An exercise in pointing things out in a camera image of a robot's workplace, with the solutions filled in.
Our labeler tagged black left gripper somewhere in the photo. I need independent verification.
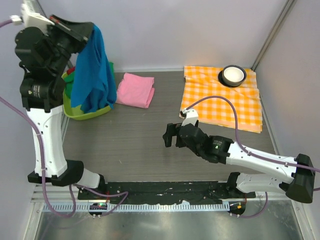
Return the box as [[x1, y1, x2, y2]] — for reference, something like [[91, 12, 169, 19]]
[[44, 15, 95, 76]]

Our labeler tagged orange checkered cloth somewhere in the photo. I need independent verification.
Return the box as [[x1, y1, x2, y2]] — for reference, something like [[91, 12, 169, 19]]
[[180, 65, 263, 133]]

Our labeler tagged blue t shirt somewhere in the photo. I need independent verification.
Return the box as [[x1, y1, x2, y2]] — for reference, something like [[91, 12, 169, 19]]
[[70, 25, 117, 114]]

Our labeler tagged black white bowl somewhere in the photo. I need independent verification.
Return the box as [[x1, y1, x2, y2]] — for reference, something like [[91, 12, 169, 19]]
[[218, 65, 247, 88]]

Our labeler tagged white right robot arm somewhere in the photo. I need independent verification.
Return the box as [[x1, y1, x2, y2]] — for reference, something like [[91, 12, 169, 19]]
[[162, 123, 316, 204]]

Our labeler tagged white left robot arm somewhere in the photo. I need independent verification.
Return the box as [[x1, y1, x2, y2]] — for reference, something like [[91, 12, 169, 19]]
[[15, 15, 107, 200]]

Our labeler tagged red t shirt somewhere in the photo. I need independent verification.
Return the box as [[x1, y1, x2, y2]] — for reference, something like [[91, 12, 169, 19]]
[[66, 66, 76, 75]]

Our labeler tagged green t shirt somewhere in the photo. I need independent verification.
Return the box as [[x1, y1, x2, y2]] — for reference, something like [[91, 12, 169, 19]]
[[63, 62, 117, 115]]

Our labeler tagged folded pink t shirt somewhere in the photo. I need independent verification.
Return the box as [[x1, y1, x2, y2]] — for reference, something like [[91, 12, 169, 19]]
[[116, 72, 155, 109]]

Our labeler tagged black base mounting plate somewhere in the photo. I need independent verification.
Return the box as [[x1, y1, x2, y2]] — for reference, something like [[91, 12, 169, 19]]
[[77, 180, 257, 205]]

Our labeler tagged lime green plastic basin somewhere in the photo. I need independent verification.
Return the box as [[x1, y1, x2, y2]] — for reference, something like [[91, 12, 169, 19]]
[[62, 71, 111, 121]]

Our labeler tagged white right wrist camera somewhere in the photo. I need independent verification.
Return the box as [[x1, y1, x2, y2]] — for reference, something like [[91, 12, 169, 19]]
[[180, 108, 199, 127]]

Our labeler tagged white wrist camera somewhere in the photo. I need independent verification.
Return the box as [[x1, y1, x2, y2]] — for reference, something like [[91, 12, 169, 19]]
[[9, 0, 54, 30], [180, 108, 199, 127]]

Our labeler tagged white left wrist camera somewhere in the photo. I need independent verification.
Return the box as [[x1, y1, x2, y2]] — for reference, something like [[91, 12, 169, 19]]
[[9, 0, 54, 30]]

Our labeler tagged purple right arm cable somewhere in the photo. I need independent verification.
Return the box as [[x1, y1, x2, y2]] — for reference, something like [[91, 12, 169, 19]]
[[183, 96, 320, 219]]

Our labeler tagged aluminium frame rail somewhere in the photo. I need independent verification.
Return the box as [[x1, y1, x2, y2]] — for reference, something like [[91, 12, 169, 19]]
[[31, 183, 85, 203]]

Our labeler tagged white slotted cable duct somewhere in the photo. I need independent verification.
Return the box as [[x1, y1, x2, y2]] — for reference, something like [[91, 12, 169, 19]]
[[42, 201, 230, 212]]

